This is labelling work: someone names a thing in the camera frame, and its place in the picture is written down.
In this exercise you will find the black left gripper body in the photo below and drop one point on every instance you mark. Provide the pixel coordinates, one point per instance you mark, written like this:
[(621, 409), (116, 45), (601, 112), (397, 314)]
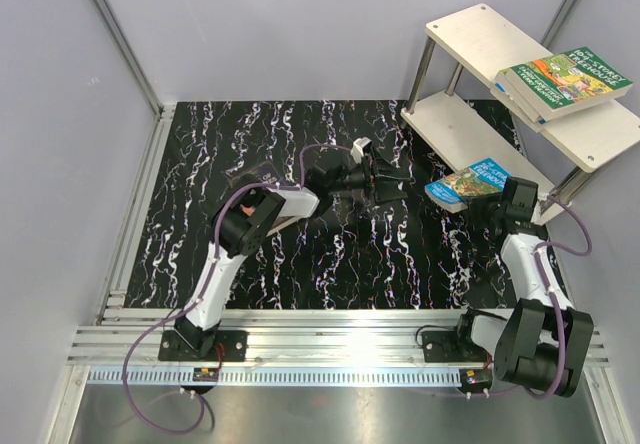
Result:
[(370, 176)]

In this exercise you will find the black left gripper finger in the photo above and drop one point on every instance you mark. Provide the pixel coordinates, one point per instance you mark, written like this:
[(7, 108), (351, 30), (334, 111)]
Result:
[(384, 171), (384, 193)]

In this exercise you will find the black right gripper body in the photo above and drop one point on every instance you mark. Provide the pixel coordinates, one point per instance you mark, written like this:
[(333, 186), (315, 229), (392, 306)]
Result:
[(483, 211)]

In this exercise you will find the blue 26-Storey Treehouse book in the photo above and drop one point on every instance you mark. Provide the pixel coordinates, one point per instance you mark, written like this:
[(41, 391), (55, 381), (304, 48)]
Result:
[(481, 179)]

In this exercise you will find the dark Tale of Two Cities book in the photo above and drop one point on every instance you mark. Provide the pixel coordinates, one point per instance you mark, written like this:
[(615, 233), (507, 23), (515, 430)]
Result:
[(263, 172)]

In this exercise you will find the blue back-cover book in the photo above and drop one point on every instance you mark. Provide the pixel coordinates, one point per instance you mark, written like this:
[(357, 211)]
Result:
[(515, 109)]

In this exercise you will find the lime 65-Storey Treehouse book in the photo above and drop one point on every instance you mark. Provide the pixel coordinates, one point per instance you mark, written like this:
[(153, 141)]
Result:
[(502, 84)]

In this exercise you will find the green 104-Storey Treehouse book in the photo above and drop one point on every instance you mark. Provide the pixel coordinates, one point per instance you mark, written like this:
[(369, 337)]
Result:
[(562, 84)]

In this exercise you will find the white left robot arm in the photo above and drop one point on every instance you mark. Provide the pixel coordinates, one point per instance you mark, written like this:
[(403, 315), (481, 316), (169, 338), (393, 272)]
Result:
[(257, 208)]

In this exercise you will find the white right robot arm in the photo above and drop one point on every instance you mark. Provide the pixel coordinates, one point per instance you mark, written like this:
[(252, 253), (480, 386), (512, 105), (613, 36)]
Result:
[(542, 345)]

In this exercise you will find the white two-tier shelf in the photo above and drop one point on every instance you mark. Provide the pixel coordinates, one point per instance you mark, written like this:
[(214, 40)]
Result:
[(481, 41)]

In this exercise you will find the right controller board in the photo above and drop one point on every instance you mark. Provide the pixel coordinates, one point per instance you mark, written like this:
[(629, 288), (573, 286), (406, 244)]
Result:
[(476, 380)]

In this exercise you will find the controller board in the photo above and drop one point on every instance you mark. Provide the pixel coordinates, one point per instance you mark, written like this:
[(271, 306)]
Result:
[(205, 375), (476, 380)]

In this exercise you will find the left controller board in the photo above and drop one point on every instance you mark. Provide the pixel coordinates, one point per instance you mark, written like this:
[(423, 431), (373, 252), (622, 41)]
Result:
[(205, 375)]

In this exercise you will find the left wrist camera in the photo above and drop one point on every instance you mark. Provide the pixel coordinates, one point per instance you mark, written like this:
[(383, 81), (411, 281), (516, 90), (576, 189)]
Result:
[(361, 150)]

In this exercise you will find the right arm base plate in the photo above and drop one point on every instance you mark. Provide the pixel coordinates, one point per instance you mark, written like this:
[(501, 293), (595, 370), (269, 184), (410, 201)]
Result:
[(440, 346)]

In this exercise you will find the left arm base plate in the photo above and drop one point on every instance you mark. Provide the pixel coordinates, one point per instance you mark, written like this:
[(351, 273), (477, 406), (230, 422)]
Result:
[(230, 345)]

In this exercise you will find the aluminium frame rail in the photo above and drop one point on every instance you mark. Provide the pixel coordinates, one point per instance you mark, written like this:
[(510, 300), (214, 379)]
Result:
[(277, 338)]

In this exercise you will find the slotted cable duct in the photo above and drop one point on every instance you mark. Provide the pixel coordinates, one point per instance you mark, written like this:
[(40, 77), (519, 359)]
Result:
[(282, 377)]

